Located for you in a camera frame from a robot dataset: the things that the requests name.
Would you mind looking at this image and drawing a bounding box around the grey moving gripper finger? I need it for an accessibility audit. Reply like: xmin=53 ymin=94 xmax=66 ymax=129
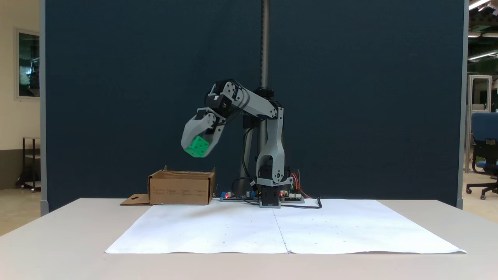
xmin=202 ymin=124 xmax=225 ymax=158

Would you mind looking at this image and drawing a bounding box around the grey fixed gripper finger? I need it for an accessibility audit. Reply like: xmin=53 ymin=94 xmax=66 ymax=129
xmin=181 ymin=116 xmax=213 ymax=151

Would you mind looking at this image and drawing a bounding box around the green die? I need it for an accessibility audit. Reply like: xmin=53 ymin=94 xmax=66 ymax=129
xmin=184 ymin=135 xmax=210 ymax=158

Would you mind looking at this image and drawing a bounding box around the brown cardboard box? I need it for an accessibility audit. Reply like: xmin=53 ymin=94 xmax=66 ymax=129
xmin=120 ymin=165 xmax=216 ymax=206

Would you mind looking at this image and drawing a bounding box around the blue circuit board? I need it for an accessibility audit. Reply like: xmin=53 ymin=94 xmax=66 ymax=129
xmin=220 ymin=190 xmax=259 ymax=203

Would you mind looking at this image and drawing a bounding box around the dark blue partition panel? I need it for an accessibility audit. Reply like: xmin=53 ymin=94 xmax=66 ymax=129
xmin=40 ymin=0 xmax=468 ymax=216

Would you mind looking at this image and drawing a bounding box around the white paper sheet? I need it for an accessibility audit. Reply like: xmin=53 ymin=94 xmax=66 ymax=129
xmin=105 ymin=199 xmax=466 ymax=255

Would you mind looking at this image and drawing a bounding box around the circuit board with red light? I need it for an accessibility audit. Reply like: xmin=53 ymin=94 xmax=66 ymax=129
xmin=280 ymin=190 xmax=305 ymax=203

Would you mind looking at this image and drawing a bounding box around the dark wheeled cart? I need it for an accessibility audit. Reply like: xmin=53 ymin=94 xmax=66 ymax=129
xmin=16 ymin=137 xmax=41 ymax=192

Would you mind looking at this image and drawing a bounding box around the blue office chair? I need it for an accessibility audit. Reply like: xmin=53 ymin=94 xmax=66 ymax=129
xmin=466 ymin=112 xmax=498 ymax=200

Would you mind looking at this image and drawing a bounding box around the ceiling light strip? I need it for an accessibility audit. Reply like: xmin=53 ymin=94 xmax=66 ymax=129
xmin=468 ymin=50 xmax=498 ymax=61
xmin=469 ymin=0 xmax=498 ymax=11

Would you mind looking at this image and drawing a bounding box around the orange wire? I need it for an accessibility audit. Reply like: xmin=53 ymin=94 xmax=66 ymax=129
xmin=290 ymin=169 xmax=312 ymax=200

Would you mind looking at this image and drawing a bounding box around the framed wall window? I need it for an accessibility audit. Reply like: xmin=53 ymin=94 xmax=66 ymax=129
xmin=15 ymin=28 xmax=40 ymax=100

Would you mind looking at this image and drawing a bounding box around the metal frame cabinet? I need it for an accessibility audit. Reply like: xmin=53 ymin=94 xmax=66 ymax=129
xmin=465 ymin=75 xmax=493 ymax=173

